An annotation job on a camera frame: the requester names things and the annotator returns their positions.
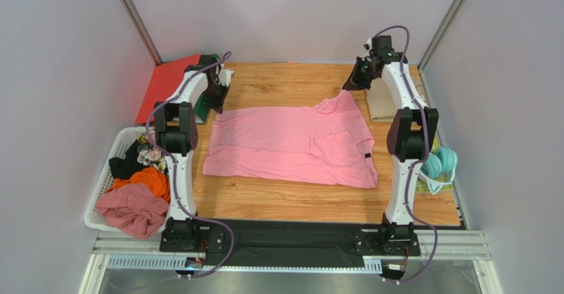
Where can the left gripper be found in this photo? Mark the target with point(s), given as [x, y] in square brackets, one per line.
[218, 104]

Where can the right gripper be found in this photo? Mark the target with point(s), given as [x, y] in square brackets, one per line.
[358, 75]

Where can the pink t-shirt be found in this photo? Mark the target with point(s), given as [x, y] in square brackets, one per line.
[329, 143]

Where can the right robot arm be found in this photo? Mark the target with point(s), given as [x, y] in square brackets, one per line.
[408, 141]

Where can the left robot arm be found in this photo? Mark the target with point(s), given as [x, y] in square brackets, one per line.
[176, 136]

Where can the green binder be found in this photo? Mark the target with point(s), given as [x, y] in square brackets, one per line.
[201, 109]

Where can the folded beige t-shirt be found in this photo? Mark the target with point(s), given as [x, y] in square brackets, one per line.
[379, 100]

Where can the red binder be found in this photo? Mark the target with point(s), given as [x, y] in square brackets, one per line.
[164, 81]

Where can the floral garment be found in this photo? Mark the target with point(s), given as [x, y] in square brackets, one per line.
[148, 155]

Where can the orange garment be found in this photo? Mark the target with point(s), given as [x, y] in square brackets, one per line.
[152, 178]

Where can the white laundry basket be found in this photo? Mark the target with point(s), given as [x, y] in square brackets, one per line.
[125, 138]

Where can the black t-shirt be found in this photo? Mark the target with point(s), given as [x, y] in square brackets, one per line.
[124, 168]

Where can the teal headphones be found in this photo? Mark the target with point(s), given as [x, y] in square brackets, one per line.
[438, 165]

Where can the green book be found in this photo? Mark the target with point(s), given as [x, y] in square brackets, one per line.
[434, 183]

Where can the dusty pink garment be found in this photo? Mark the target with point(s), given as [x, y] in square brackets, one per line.
[134, 210]

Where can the black base mat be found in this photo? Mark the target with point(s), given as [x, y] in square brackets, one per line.
[289, 244]

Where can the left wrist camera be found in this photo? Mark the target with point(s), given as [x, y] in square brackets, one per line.
[225, 77]

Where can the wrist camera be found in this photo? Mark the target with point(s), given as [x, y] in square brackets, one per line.
[368, 45]
[225, 77]

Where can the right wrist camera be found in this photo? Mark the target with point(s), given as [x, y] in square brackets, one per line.
[368, 45]

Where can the aluminium mounting rail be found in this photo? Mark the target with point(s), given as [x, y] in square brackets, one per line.
[452, 260]

